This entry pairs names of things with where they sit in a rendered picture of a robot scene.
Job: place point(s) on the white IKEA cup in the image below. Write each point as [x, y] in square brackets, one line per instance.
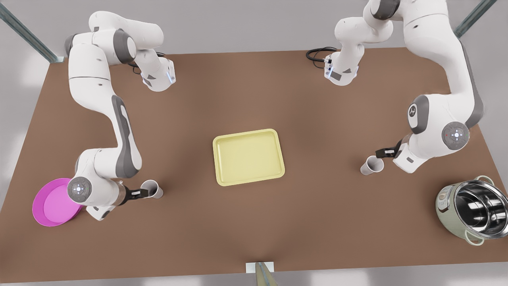
[152, 189]
[371, 165]

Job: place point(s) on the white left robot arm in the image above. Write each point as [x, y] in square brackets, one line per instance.
[440, 59]

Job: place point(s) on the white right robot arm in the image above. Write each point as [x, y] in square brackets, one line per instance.
[97, 91]

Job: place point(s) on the yellow rectangular tray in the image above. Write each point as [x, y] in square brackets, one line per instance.
[248, 157]

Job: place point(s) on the magenta round plate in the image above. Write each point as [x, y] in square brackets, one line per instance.
[55, 203]

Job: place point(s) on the pale green steel pot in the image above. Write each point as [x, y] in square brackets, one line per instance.
[472, 209]

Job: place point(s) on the silver frame post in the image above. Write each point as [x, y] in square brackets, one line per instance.
[25, 33]
[262, 274]
[474, 16]

